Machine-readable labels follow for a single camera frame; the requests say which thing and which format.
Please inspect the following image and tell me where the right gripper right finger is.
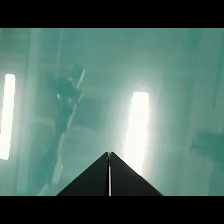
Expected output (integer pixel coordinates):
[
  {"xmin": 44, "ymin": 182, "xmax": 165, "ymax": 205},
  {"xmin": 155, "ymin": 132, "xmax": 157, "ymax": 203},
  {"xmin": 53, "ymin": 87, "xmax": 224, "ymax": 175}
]
[{"xmin": 110, "ymin": 151, "xmax": 164, "ymax": 197}]

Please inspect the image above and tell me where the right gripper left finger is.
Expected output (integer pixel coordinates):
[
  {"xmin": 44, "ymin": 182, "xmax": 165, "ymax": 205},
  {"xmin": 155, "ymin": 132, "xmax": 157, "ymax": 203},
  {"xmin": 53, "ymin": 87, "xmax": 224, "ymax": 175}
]
[{"xmin": 56, "ymin": 151, "xmax": 110, "ymax": 197}]

